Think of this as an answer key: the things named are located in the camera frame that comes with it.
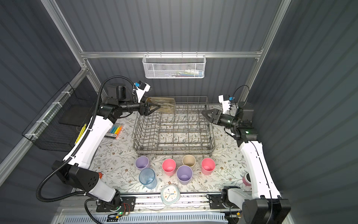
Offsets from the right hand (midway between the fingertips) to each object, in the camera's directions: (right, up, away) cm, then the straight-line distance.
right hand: (205, 115), depth 67 cm
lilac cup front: (-10, -34, +14) cm, 38 cm away
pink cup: (-19, -31, +18) cm, 41 cm away
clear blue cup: (-32, -37, +15) cm, 51 cm away
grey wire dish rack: (-7, -11, +34) cm, 37 cm away
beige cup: (-7, -27, +16) cm, 32 cm away
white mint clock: (-18, -42, +7) cm, 46 cm away
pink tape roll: (+25, -36, +10) cm, 44 cm away
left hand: (-25, +7, +3) cm, 26 cm away
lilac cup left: (-37, -29, +19) cm, 50 cm away
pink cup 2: (+4, -31, +18) cm, 36 cm away
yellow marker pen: (-63, -7, +4) cm, 63 cm away
